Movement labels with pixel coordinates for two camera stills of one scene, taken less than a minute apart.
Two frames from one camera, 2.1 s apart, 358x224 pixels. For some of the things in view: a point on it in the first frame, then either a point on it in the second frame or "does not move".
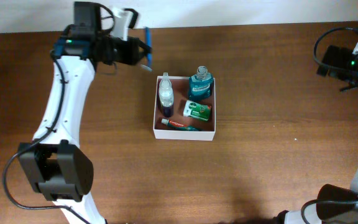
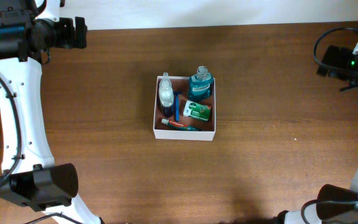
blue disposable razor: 148,66 → 177,93
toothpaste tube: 180,126 does not move
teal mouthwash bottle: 200,84 does not move
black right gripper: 341,53 does not move
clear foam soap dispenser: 166,96 does not move
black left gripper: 133,54 → 69,40
